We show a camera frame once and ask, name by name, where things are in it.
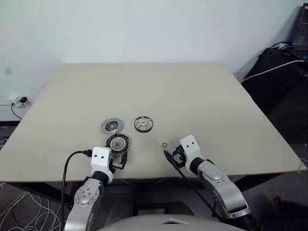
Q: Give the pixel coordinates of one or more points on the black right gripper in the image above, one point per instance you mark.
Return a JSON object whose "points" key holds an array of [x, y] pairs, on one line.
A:
{"points": [[180, 157]]}

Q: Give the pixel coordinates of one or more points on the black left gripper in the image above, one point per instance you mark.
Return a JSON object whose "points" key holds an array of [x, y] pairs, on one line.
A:
{"points": [[116, 163]]}

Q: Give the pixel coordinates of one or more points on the copper wound motor stator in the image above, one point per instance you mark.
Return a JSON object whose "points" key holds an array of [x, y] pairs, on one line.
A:
{"points": [[118, 144]]}

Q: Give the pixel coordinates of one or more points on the silver motor cover plate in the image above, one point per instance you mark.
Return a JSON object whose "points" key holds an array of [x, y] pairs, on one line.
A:
{"points": [[111, 125]]}

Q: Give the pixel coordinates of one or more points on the silver spoked rotor disc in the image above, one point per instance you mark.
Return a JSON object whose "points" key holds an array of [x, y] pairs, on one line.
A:
{"points": [[143, 123]]}

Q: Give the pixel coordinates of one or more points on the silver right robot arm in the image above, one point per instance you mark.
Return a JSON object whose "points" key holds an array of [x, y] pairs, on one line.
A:
{"points": [[216, 173]]}

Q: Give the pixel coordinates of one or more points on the grey robot torso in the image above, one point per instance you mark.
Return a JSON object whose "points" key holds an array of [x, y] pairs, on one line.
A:
{"points": [[149, 222]]}

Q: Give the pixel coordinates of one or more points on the black plug adapter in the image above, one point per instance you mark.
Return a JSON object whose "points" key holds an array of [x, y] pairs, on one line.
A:
{"points": [[23, 99]]}

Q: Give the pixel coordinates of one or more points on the large black case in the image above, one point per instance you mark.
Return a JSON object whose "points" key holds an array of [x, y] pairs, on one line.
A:
{"points": [[276, 91]]}

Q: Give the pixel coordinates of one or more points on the clear table corner guard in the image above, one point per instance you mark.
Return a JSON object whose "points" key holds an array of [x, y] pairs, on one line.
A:
{"points": [[302, 166]]}

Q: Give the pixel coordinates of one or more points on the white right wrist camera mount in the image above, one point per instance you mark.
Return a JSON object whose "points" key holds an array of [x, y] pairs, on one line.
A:
{"points": [[190, 144]]}

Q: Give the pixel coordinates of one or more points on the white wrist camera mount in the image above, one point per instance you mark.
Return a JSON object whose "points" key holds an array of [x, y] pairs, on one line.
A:
{"points": [[190, 144], [99, 158]]}

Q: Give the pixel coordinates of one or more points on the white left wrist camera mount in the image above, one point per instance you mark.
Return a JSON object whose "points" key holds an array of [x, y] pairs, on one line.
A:
{"points": [[99, 158]]}

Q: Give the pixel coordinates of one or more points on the black table frame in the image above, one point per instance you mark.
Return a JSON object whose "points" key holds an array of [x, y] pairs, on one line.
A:
{"points": [[43, 192]]}

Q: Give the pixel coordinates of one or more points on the white wall power strip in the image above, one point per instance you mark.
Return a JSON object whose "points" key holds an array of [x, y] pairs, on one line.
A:
{"points": [[7, 98]]}

